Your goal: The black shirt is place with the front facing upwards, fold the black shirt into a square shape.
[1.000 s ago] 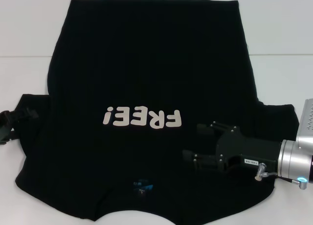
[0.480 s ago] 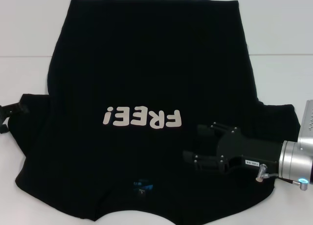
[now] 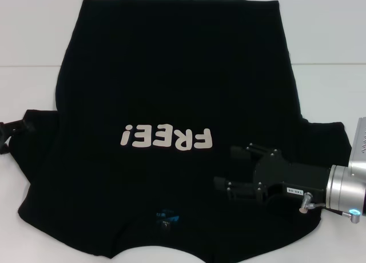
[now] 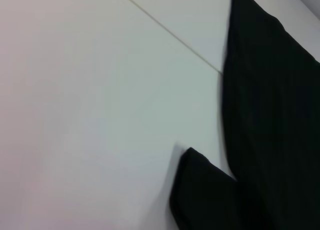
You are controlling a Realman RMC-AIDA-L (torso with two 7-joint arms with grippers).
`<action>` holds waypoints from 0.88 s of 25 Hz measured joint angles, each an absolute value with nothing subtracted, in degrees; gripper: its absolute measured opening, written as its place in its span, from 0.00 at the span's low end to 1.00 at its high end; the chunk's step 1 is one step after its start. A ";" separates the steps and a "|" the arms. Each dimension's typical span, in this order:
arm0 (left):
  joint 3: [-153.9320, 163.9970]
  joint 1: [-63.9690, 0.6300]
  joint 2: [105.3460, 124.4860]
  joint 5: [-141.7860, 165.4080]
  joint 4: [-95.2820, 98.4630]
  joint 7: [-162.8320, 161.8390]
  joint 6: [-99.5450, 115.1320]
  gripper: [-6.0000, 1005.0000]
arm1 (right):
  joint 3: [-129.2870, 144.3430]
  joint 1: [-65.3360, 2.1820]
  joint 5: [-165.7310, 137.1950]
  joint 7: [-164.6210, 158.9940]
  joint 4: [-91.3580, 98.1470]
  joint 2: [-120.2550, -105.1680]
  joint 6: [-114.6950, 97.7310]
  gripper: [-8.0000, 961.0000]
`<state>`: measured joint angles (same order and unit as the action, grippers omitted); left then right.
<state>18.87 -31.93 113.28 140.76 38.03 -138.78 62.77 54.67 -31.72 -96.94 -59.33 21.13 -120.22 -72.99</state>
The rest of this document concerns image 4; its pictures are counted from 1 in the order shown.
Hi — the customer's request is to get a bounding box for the black shirt with FREE print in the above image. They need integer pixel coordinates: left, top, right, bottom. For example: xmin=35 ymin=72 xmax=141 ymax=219
xmin=169 ymin=0 xmax=320 ymax=230

